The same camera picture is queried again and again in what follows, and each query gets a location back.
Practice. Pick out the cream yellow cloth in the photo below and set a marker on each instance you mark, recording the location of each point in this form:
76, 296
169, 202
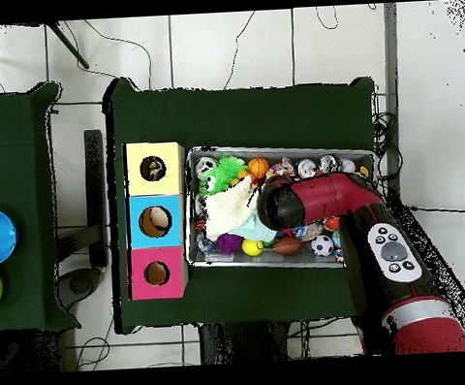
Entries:
229, 212

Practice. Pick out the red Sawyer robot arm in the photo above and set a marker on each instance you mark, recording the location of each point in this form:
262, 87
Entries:
326, 199

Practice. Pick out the wooden three-hole box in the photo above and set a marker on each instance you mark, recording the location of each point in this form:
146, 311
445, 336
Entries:
166, 184

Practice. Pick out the silver mesh bin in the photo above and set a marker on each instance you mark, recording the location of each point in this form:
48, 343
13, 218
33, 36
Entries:
284, 149

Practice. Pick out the orange plastic toy brick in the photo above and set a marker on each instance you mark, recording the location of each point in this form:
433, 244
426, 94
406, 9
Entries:
241, 176

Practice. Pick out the green spiky puffer toy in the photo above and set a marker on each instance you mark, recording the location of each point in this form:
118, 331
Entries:
221, 171

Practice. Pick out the orange toy basketball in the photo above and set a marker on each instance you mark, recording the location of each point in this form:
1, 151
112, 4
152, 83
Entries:
259, 167

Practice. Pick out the light blue cloth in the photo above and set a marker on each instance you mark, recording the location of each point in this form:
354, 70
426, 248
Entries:
254, 230

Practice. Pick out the yellow smiley ball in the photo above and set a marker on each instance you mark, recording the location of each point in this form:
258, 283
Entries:
252, 247

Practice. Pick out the brown toy football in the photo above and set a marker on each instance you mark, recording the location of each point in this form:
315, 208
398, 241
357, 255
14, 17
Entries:
287, 246

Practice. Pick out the black white soccer ball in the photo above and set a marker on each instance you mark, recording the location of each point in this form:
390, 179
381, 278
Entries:
322, 246

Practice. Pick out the black standing panel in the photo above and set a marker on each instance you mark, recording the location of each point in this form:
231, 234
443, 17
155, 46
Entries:
95, 188

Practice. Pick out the grey round floor stand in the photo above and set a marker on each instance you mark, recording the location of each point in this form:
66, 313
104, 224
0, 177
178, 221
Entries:
80, 284

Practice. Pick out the long black tripod leg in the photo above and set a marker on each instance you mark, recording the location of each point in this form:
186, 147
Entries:
69, 47

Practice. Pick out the dark green side tablecloth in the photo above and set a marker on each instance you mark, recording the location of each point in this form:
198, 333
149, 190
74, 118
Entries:
17, 153

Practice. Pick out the blue plastic bowl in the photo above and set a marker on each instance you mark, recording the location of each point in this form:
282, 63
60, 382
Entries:
0, 235

